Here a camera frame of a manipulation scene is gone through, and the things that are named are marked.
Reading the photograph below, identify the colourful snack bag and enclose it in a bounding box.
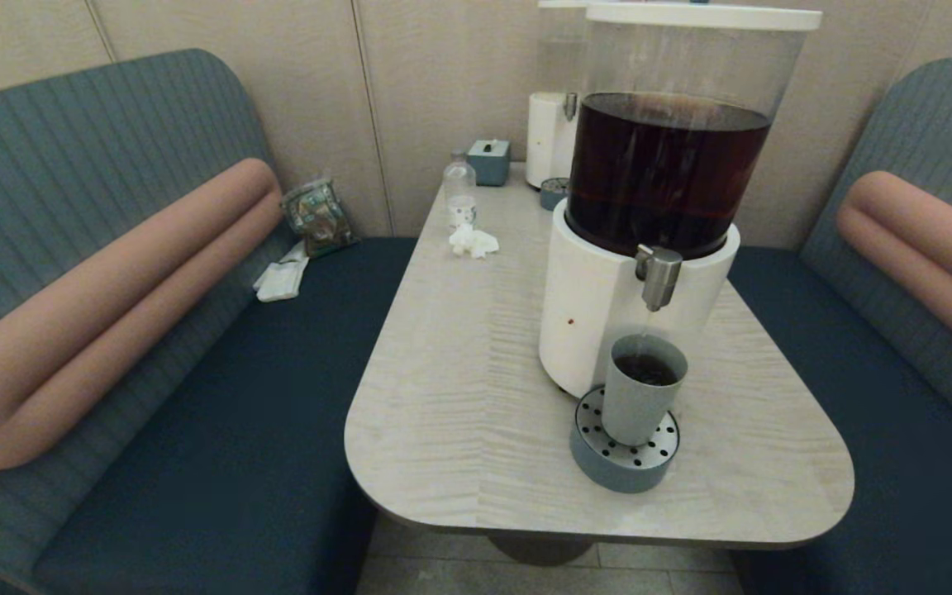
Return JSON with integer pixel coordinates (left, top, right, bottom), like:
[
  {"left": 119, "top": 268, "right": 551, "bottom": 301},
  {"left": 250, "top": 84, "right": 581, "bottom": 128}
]
[{"left": 280, "top": 174, "right": 358, "bottom": 259}]

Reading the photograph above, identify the metal tea dispenser tap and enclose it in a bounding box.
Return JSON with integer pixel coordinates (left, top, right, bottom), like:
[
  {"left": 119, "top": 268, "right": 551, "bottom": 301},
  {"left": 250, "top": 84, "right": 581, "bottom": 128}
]
[{"left": 635, "top": 245, "right": 683, "bottom": 312}]

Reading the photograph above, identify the white water dispenser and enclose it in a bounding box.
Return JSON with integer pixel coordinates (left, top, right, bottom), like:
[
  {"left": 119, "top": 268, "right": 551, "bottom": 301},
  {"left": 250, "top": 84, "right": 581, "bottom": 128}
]
[{"left": 526, "top": 0, "right": 594, "bottom": 190}]

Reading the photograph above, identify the clear plastic bottle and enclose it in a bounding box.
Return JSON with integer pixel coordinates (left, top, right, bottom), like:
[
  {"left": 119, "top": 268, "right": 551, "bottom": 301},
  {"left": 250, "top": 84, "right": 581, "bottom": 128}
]
[{"left": 443, "top": 151, "right": 478, "bottom": 228}]

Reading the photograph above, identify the small round drip tray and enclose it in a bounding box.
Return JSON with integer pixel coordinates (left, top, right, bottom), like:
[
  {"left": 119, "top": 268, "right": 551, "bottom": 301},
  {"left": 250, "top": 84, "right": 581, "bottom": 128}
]
[{"left": 540, "top": 177, "right": 573, "bottom": 212}]

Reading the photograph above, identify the dark blue bench seat cushion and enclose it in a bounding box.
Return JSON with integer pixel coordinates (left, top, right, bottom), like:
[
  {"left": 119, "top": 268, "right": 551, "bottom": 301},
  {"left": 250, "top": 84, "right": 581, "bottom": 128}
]
[
  {"left": 724, "top": 248, "right": 952, "bottom": 595},
  {"left": 30, "top": 238, "right": 419, "bottom": 595}
]

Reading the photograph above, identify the crumpled white tissue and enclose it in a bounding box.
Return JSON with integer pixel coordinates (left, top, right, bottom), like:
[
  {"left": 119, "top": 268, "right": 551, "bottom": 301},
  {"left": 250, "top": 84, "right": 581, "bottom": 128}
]
[{"left": 449, "top": 224, "right": 500, "bottom": 260}]

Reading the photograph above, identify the grey plastic cup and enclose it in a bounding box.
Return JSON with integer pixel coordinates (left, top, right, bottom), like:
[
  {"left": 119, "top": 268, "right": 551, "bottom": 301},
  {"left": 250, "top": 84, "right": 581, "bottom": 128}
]
[{"left": 601, "top": 333, "right": 689, "bottom": 447}]

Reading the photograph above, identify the white napkin pack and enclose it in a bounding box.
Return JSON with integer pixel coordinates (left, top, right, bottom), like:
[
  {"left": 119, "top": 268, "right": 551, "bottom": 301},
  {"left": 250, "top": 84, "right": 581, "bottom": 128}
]
[{"left": 254, "top": 241, "right": 311, "bottom": 303}]

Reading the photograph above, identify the large dark tea dispenser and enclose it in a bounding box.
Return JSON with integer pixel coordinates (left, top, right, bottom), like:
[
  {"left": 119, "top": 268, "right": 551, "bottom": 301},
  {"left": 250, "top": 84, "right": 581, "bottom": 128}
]
[{"left": 539, "top": 2, "right": 823, "bottom": 403}]

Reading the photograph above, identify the pink bolster cushion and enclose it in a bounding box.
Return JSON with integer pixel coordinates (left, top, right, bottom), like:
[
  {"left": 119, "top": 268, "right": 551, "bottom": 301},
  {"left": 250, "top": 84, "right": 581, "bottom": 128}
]
[
  {"left": 0, "top": 157, "right": 284, "bottom": 472},
  {"left": 837, "top": 171, "right": 952, "bottom": 373}
]

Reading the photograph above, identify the blue-grey tissue box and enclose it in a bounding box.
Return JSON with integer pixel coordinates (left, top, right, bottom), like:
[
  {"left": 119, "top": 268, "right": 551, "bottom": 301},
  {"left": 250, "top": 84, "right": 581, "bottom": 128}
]
[{"left": 467, "top": 138, "right": 512, "bottom": 188}]

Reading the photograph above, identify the large round perforated drip tray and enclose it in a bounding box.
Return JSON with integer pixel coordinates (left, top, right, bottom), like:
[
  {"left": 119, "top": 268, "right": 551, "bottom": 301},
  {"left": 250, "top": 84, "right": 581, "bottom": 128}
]
[{"left": 569, "top": 384, "right": 681, "bottom": 494}]

